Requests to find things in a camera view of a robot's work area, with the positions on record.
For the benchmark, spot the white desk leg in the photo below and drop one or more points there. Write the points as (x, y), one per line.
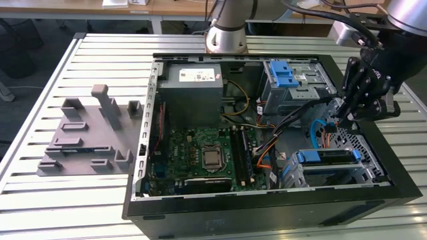
(5, 93)

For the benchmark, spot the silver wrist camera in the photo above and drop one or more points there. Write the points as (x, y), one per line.
(344, 33)

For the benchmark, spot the hard disk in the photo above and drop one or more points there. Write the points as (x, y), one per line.
(308, 156)

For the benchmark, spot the grey power supply unit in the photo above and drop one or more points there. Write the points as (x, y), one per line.
(189, 105)

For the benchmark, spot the metal disk bay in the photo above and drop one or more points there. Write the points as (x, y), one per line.
(330, 170)

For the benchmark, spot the black camera silver bracket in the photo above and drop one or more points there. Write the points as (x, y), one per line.
(390, 107)

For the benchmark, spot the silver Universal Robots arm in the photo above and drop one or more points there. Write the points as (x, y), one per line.
(227, 37)

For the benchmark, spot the grey parts rack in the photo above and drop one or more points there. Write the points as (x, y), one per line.
(93, 140)

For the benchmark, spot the silver CPU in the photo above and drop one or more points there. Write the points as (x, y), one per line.
(212, 158)

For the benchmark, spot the green motherboard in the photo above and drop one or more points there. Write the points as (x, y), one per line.
(187, 150)

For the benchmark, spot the black PC case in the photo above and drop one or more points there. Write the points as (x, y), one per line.
(233, 215)

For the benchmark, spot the wooden desk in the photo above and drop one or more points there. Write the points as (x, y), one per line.
(83, 8)

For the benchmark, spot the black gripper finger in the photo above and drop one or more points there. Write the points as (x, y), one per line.
(363, 85)
(350, 75)

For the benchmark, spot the RAM stick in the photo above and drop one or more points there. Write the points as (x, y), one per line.
(247, 160)
(76, 150)

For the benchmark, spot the black graphics card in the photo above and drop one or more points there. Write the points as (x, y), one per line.
(207, 186)

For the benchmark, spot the black RAM slot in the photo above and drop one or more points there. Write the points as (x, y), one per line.
(236, 155)

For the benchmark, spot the black office chair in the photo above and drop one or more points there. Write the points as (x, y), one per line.
(20, 50)

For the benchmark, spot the blue plastic drive latch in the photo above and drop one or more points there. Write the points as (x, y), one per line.
(282, 75)

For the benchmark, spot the black CPU socket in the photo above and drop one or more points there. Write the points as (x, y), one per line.
(213, 170)

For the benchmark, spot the grey metal drive cage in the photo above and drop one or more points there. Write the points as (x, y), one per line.
(280, 100)

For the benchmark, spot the white box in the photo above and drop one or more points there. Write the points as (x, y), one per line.
(137, 2)
(115, 3)

